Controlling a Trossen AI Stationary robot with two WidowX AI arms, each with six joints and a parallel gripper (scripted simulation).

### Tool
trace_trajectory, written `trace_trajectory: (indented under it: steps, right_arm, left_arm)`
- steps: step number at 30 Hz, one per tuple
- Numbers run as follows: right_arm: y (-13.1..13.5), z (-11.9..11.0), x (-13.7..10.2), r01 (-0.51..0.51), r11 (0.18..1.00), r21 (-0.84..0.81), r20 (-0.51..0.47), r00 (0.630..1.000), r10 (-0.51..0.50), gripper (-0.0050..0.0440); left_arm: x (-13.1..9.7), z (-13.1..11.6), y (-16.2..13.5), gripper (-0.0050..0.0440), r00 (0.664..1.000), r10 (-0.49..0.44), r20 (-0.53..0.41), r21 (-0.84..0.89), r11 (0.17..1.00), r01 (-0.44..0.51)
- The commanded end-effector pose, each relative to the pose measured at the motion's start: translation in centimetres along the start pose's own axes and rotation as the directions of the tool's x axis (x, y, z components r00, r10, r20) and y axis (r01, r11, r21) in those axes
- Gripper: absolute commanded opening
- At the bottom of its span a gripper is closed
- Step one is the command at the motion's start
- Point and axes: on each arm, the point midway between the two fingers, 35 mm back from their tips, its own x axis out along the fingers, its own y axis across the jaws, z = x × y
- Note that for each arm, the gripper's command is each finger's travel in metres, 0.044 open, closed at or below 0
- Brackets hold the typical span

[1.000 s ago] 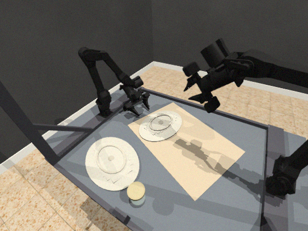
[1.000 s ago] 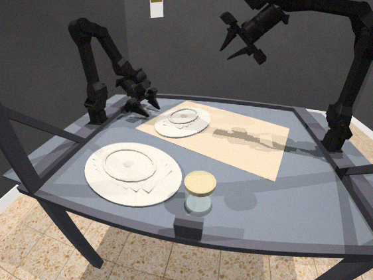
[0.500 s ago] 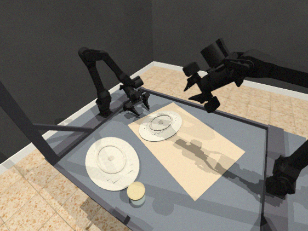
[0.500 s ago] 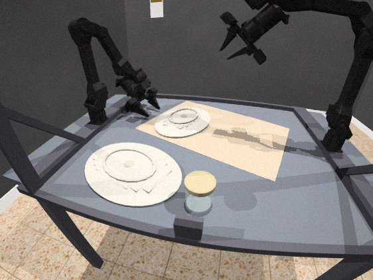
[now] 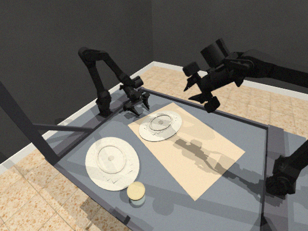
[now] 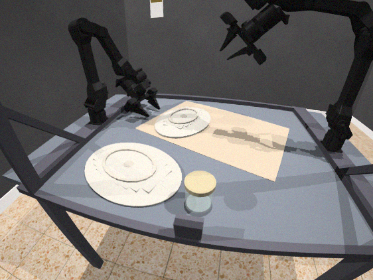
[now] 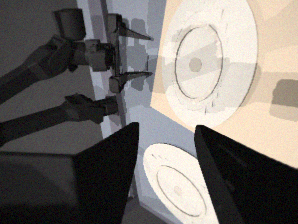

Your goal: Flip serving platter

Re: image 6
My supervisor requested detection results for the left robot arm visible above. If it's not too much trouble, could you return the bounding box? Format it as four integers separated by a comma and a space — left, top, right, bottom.
68, 18, 151, 125

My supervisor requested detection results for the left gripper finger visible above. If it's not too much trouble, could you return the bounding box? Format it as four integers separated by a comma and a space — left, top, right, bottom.
148, 92, 160, 109
130, 101, 149, 117

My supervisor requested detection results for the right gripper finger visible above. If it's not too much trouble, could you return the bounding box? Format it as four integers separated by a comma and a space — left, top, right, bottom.
220, 28, 237, 51
227, 47, 251, 60

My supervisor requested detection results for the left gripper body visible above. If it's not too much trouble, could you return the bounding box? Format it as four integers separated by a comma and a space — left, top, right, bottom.
124, 84, 158, 112

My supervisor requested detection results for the white round platter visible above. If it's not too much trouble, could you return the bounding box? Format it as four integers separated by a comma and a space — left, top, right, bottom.
155, 107, 210, 138
85, 143, 182, 207

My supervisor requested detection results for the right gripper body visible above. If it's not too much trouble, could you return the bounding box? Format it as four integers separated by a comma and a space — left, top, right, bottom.
220, 12, 269, 65

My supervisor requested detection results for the beige flat mat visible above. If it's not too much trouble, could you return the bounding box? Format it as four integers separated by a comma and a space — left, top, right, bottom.
136, 101, 289, 182

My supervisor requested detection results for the glass jar with cream lid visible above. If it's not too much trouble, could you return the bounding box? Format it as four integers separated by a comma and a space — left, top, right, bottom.
185, 171, 216, 214

